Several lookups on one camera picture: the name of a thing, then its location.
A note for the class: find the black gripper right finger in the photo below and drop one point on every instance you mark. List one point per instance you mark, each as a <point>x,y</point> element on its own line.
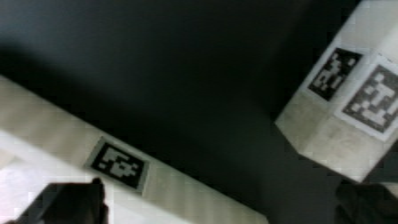
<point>367,204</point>

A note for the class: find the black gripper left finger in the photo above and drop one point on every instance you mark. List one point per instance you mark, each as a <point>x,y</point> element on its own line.
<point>68,204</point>

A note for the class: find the white table leg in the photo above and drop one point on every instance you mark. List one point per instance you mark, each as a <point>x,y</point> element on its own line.
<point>338,120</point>

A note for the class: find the white square tabletop part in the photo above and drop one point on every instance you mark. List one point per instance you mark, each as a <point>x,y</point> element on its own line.
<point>54,140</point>

